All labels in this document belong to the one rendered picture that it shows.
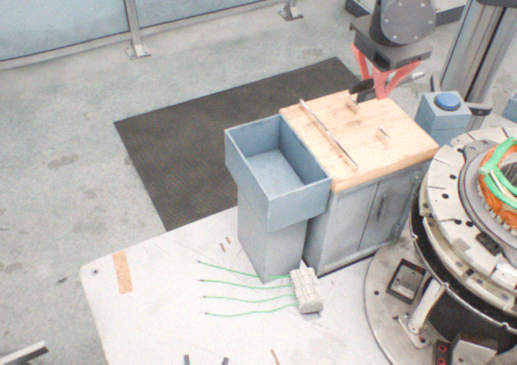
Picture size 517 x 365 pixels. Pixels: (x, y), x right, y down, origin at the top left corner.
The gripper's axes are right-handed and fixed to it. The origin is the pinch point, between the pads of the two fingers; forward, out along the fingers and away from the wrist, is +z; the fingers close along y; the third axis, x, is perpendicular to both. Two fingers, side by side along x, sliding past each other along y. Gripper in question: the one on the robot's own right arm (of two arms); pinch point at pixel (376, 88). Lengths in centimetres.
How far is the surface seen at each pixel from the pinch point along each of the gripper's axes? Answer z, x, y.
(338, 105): 12.2, 1.8, -10.0
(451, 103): 14.7, 23.0, -3.8
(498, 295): 11.0, 0.4, 30.2
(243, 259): 39.8, -19.6, -3.6
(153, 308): 39, -39, -1
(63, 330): 118, -67, -47
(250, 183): 14.2, -19.3, -2.0
